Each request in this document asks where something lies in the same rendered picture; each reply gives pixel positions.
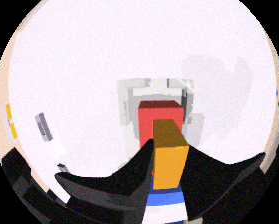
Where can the orange rectangular block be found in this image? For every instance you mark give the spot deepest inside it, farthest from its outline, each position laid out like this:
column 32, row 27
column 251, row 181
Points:
column 170, row 154

